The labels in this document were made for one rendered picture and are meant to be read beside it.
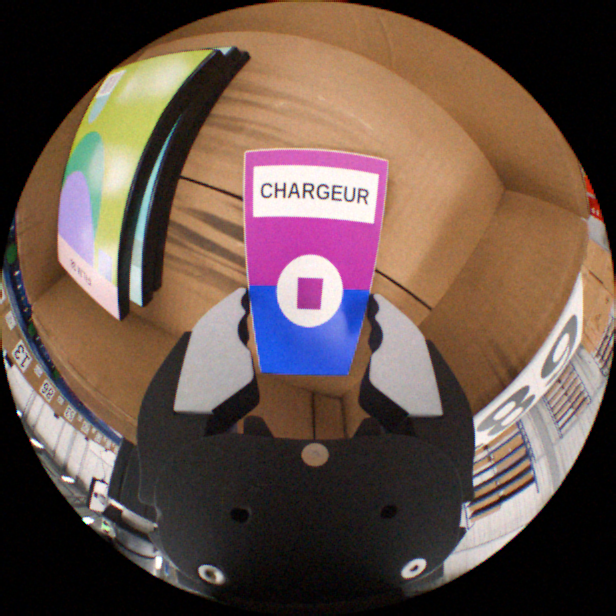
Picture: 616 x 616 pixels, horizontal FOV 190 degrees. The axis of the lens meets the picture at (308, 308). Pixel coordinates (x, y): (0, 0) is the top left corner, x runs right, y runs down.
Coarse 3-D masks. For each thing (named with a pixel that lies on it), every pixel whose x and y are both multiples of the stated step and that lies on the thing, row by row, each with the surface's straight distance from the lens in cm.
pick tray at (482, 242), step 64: (320, 0) 15; (256, 64) 16; (320, 64) 15; (384, 64) 16; (448, 64) 14; (64, 128) 26; (256, 128) 13; (320, 128) 12; (384, 128) 13; (448, 128) 17; (512, 128) 15; (192, 192) 14; (448, 192) 15; (512, 192) 20; (576, 192) 16; (192, 256) 14; (384, 256) 13; (448, 256) 16; (512, 256) 16; (576, 256) 16; (64, 320) 24; (128, 320) 22; (192, 320) 18; (448, 320) 16; (512, 320) 14; (128, 384) 18; (320, 384) 20
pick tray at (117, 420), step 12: (36, 324) 33; (48, 348) 40; (60, 360) 27; (60, 372) 45; (72, 372) 25; (72, 384) 50; (84, 384) 24; (84, 396) 55; (96, 396) 23; (96, 408) 54; (108, 408) 22; (108, 420) 52; (120, 420) 51; (132, 420) 21; (120, 432) 51; (132, 432) 50
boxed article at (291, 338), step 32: (256, 160) 11; (288, 160) 11; (320, 160) 11; (352, 160) 11; (384, 160) 11; (256, 192) 11; (288, 192) 11; (320, 192) 11; (352, 192) 11; (384, 192) 11; (256, 224) 11; (288, 224) 11; (320, 224) 11; (352, 224) 11; (256, 256) 11; (288, 256) 11; (320, 256) 11; (352, 256) 11; (256, 288) 12; (288, 288) 12; (320, 288) 12; (352, 288) 12; (256, 320) 13; (288, 320) 13; (320, 320) 13; (352, 320) 13; (288, 352) 15; (320, 352) 15; (352, 352) 15
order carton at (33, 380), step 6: (36, 360) 144; (30, 366) 144; (30, 372) 146; (42, 372) 152; (30, 378) 148; (36, 378) 151; (42, 378) 154; (48, 378) 159; (30, 384) 150; (36, 384) 153; (42, 384) 157; (36, 390) 155; (42, 396) 162; (54, 396) 171; (48, 402) 169
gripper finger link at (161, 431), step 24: (168, 360) 8; (168, 384) 7; (144, 408) 7; (168, 408) 7; (144, 432) 7; (168, 432) 6; (192, 432) 6; (216, 432) 7; (144, 456) 6; (168, 456) 6; (144, 480) 6
